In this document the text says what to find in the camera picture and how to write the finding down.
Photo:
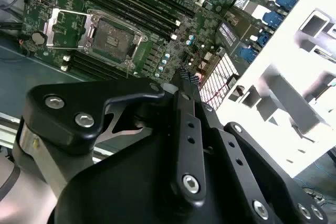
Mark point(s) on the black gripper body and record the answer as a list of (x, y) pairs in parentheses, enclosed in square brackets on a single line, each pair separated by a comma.
[(126, 190)]

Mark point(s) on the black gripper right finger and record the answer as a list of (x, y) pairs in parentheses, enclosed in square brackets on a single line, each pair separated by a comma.
[(235, 153)]

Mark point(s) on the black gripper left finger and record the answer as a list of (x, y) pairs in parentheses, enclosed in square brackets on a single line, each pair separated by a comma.
[(65, 103)]

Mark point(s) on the metal socket cover frame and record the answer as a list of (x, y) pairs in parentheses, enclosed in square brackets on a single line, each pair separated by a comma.
[(53, 28)]

